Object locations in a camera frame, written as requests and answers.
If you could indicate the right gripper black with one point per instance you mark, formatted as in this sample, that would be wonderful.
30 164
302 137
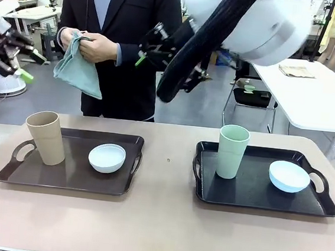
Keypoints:
178 40

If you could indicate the teal cloth mat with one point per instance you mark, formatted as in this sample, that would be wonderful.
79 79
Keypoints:
77 72

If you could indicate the person's left forearm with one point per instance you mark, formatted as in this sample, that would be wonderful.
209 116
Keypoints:
130 53

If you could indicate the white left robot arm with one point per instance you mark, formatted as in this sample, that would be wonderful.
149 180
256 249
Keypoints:
0 11

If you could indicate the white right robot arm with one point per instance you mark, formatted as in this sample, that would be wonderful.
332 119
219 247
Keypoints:
269 28

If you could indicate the person's right forearm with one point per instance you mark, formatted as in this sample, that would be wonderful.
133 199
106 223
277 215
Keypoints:
66 15

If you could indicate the brown serving tray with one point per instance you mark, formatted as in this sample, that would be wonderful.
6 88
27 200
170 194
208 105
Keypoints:
61 177

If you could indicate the black serving tray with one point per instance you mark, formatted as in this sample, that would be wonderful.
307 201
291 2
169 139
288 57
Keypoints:
252 196

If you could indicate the person's right hand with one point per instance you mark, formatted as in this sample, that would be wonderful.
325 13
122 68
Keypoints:
66 37

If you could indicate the person's left hand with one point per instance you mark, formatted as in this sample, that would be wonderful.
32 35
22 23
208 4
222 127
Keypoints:
97 49

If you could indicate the dark grey stool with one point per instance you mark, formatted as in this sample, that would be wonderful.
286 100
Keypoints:
49 40

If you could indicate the white background desk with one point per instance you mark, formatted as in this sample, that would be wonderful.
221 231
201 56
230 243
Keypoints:
32 14

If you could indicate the person in black jacket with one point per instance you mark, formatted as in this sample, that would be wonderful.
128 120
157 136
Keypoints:
137 10

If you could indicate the small green object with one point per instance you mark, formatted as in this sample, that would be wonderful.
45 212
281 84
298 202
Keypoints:
249 88

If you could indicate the beige tall cup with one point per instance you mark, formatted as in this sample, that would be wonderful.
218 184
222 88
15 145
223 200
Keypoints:
47 143

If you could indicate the black metal chair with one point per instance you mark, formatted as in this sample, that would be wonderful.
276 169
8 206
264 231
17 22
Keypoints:
251 98

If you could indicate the pale green tall cup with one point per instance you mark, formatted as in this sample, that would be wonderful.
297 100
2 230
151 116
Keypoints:
229 158

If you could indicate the white bowl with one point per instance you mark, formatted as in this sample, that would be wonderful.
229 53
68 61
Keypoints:
106 159
288 177

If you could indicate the beige folded cloth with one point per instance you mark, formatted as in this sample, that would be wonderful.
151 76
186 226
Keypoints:
296 71

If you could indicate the white side table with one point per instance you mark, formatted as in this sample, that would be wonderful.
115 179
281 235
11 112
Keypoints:
321 96

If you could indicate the black tripod pole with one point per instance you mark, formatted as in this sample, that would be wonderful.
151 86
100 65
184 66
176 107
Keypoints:
323 28

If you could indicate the white round robot pedestal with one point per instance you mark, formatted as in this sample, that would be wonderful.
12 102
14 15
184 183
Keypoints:
2 81

